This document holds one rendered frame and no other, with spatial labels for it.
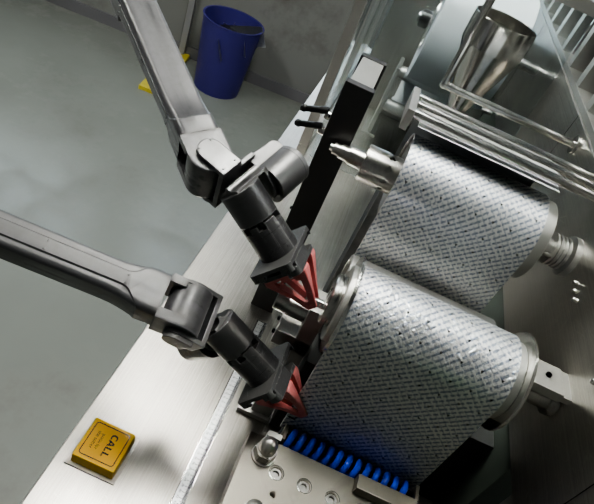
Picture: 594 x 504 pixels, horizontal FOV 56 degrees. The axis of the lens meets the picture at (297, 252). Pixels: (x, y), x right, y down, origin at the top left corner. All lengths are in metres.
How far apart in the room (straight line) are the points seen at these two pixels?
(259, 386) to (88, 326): 1.51
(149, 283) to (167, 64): 0.31
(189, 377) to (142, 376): 0.08
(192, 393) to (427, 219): 0.52
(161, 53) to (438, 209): 0.47
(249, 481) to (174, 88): 0.56
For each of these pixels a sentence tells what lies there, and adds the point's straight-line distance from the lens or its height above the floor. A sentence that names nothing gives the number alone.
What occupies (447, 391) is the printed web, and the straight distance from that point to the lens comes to 0.79.
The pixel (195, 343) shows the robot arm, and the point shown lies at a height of 1.18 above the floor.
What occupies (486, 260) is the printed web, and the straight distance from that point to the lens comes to 0.93.
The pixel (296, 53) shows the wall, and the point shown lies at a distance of 4.14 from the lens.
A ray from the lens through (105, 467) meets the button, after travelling 0.94.
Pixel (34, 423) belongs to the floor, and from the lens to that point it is 2.04.
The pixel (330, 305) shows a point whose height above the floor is 1.27.
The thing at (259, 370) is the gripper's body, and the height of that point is 1.14.
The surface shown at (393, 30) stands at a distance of 1.62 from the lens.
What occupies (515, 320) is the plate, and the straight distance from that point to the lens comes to 1.10.
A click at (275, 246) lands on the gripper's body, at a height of 1.31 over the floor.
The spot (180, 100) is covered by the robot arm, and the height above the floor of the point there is 1.39.
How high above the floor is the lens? 1.77
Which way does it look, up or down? 39 degrees down
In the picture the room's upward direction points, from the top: 25 degrees clockwise
